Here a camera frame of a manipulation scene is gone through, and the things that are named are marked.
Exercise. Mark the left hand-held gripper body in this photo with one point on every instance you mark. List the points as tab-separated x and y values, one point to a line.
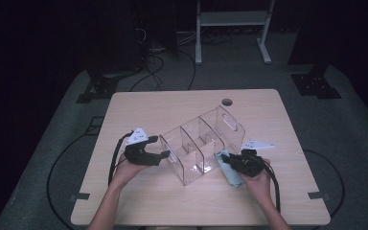
140	156

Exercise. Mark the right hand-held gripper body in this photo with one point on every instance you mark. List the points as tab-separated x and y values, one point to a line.
249	164

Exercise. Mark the clear acrylic divided organizer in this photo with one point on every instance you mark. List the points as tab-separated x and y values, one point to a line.
201	143

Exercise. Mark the person's left hand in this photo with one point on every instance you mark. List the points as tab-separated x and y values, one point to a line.
126	171

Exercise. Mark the person's right hand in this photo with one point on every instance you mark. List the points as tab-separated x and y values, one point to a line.
260	183

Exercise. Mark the black strip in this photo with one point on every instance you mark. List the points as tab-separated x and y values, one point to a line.
316	195
82	196

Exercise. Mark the black stand base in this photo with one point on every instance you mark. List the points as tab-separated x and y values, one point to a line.
314	84
100	84

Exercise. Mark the dark equipment cabinet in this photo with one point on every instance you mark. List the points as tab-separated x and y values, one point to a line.
118	38

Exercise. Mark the white metal stand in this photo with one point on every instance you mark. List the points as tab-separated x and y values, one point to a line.
233	18

